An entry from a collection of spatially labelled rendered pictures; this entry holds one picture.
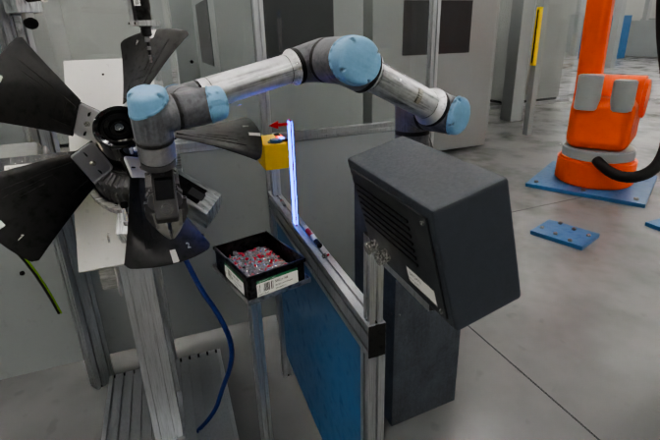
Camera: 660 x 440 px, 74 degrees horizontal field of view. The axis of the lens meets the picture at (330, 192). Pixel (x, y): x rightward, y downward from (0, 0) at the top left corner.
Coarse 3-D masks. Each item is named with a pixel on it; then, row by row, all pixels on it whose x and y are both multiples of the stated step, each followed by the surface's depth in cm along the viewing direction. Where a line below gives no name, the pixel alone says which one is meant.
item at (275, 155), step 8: (264, 136) 163; (272, 136) 163; (264, 144) 150; (272, 144) 150; (280, 144) 151; (288, 144) 152; (264, 152) 150; (272, 152) 151; (280, 152) 152; (288, 152) 153; (264, 160) 151; (272, 160) 152; (280, 160) 153; (288, 160) 154; (264, 168) 153; (272, 168) 153; (280, 168) 154
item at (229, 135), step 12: (240, 120) 130; (180, 132) 117; (192, 132) 118; (204, 132) 118; (216, 132) 120; (228, 132) 121; (240, 132) 123; (252, 132) 124; (216, 144) 114; (228, 144) 115; (240, 144) 117; (252, 144) 119; (252, 156) 115
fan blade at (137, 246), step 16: (144, 192) 107; (128, 224) 101; (144, 224) 103; (192, 224) 116; (128, 240) 100; (144, 240) 102; (160, 240) 105; (176, 240) 108; (192, 240) 112; (128, 256) 98; (144, 256) 101; (160, 256) 103; (192, 256) 110
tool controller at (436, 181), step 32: (352, 160) 72; (384, 160) 68; (416, 160) 65; (448, 160) 62; (384, 192) 62; (416, 192) 56; (448, 192) 54; (480, 192) 52; (384, 224) 68; (416, 224) 56; (448, 224) 52; (480, 224) 54; (512, 224) 56; (384, 256) 71; (416, 256) 60; (448, 256) 54; (480, 256) 56; (512, 256) 58; (416, 288) 65; (448, 288) 56; (480, 288) 57; (512, 288) 60; (448, 320) 59
